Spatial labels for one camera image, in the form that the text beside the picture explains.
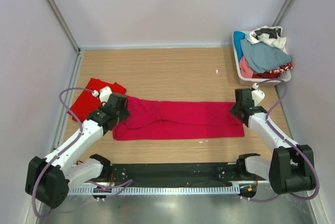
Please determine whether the magenta t shirt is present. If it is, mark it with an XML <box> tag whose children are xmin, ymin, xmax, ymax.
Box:
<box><xmin>113</xmin><ymin>97</ymin><xmax>244</xmax><ymax>141</ymax></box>

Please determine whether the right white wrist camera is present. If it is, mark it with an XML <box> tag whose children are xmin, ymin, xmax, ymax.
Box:
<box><xmin>251</xmin><ymin>83</ymin><xmax>265</xmax><ymax>106</ymax></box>

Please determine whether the purple cable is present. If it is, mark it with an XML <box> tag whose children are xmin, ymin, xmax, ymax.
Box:
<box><xmin>240</xmin><ymin>79</ymin><xmax>320</xmax><ymax>203</ymax></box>
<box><xmin>31</xmin><ymin>87</ymin><xmax>134</xmax><ymax>219</ymax></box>

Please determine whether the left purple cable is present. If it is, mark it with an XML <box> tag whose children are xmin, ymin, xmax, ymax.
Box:
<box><xmin>31</xmin><ymin>87</ymin><xmax>134</xmax><ymax>219</ymax></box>

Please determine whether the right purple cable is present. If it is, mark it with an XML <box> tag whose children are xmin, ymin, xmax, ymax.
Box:
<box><xmin>240</xmin><ymin>79</ymin><xmax>320</xmax><ymax>203</ymax></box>

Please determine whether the pink shirt in basket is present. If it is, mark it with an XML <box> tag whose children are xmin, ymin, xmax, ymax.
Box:
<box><xmin>239</xmin><ymin>56</ymin><xmax>254</xmax><ymax>79</ymax></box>

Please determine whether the slotted cable duct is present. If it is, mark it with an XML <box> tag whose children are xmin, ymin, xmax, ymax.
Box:
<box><xmin>68</xmin><ymin>184</ymin><xmax>240</xmax><ymax>196</ymax></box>

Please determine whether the white laundry basket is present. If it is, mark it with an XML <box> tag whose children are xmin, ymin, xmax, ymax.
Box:
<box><xmin>231</xmin><ymin>26</ymin><xmax>293</xmax><ymax>85</ymax></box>

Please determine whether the white black patterned shirt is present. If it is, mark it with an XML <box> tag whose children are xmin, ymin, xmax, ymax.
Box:
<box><xmin>245</xmin><ymin>26</ymin><xmax>286</xmax><ymax>52</ymax></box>

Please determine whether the folded red t shirt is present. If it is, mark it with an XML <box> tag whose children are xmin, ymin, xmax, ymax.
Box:
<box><xmin>70</xmin><ymin>78</ymin><xmax>127</xmax><ymax>122</ymax></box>

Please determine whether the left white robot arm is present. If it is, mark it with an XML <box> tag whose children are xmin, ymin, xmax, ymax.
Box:
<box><xmin>25</xmin><ymin>88</ymin><xmax>130</xmax><ymax>209</ymax></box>

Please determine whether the red white patterned shirt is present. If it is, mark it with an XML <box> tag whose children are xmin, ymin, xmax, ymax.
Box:
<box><xmin>253</xmin><ymin>63</ymin><xmax>293</xmax><ymax>79</ymax></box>

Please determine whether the bright blue shirt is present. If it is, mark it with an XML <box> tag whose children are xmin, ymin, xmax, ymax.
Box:
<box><xmin>232</xmin><ymin>31</ymin><xmax>245</xmax><ymax>61</ymax></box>

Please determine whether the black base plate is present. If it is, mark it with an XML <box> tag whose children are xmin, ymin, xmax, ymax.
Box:
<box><xmin>112</xmin><ymin>163</ymin><xmax>264</xmax><ymax>188</ymax></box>

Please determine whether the grey blue t shirt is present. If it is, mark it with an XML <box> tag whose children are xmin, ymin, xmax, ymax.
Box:
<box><xmin>240</xmin><ymin>39</ymin><xmax>292</xmax><ymax>73</ymax></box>

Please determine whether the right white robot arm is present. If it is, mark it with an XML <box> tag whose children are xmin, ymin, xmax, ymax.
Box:
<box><xmin>230</xmin><ymin>88</ymin><xmax>318</xmax><ymax>195</ymax></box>

